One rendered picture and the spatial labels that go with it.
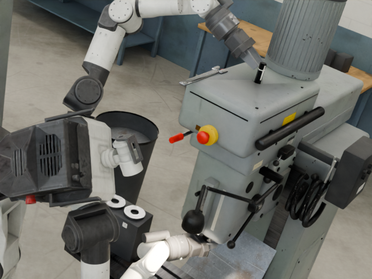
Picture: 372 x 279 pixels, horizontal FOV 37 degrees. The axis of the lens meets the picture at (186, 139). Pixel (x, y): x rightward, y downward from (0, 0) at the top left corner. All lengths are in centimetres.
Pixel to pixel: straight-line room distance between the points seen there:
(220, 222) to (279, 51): 61
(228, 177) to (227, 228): 19
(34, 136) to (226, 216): 69
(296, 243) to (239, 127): 89
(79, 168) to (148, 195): 286
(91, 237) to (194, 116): 47
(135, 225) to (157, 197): 223
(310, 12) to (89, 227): 96
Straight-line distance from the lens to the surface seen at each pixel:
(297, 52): 192
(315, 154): 211
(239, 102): 162
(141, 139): 421
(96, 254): 176
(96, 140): 177
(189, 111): 171
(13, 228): 217
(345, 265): 454
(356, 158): 197
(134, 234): 231
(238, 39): 176
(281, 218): 237
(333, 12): 192
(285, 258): 245
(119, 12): 181
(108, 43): 182
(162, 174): 482
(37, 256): 378
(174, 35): 722
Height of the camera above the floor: 250
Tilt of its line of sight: 27 degrees down
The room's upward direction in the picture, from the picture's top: 15 degrees clockwise
